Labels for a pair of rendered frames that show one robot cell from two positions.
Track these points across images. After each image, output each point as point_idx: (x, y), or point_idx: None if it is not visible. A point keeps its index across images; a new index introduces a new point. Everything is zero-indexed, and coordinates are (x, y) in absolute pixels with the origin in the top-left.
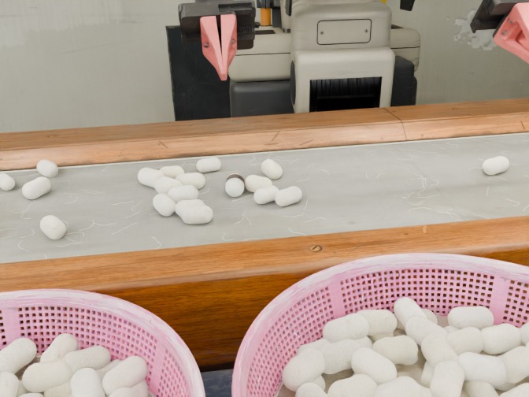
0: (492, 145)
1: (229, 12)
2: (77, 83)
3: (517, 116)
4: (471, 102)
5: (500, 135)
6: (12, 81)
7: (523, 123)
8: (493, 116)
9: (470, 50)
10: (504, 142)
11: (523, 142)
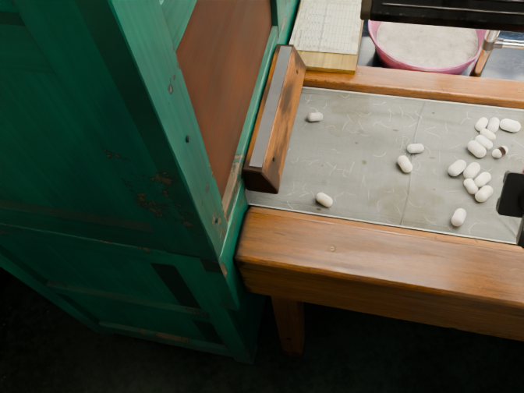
0: (519, 224)
1: None
2: None
3: (480, 244)
4: (500, 296)
5: (500, 240)
6: None
7: (476, 242)
8: (504, 249)
9: None
10: (507, 225)
11: (491, 220)
